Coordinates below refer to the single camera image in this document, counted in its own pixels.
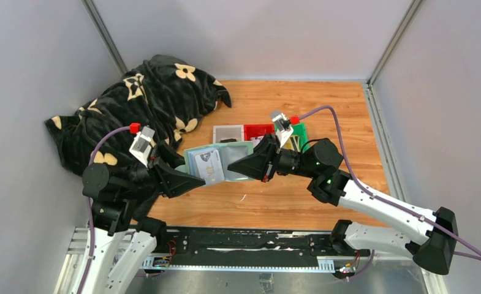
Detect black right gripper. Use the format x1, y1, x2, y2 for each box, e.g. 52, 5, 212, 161
228, 133, 317, 183

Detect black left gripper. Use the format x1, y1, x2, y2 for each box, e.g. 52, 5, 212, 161
118, 139, 207, 196

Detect teal leather card holder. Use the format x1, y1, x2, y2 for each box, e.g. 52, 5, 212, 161
176, 141, 254, 186

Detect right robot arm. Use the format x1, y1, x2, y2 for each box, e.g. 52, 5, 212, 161
227, 134, 458, 275

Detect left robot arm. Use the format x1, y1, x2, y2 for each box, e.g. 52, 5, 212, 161
71, 143, 205, 293

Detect gold cards in green bin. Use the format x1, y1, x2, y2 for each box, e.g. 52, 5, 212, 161
284, 135, 301, 152

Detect silver patterned card in holder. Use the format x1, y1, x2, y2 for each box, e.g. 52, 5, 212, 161
193, 148, 225, 186

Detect red plastic bin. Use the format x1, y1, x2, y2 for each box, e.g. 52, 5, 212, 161
243, 124, 275, 147

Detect green plastic bin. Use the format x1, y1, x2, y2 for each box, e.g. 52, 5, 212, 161
292, 123, 308, 152

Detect white plastic bin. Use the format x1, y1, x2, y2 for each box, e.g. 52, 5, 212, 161
212, 125, 244, 143

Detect black floral fleece blanket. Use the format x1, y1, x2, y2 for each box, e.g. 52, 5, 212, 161
44, 54, 233, 220

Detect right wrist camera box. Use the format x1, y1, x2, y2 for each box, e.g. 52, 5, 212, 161
270, 110, 300, 148

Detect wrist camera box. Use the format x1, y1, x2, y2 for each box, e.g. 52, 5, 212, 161
270, 110, 300, 148
129, 126, 156, 167

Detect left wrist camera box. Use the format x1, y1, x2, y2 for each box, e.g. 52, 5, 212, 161
129, 126, 156, 167

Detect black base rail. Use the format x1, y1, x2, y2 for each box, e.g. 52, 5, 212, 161
140, 227, 370, 273

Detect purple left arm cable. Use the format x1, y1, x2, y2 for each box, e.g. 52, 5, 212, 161
75, 122, 142, 294

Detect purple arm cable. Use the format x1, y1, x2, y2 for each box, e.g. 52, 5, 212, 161
75, 122, 142, 294
289, 105, 481, 268

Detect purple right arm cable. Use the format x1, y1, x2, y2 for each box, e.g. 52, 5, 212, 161
289, 105, 481, 268

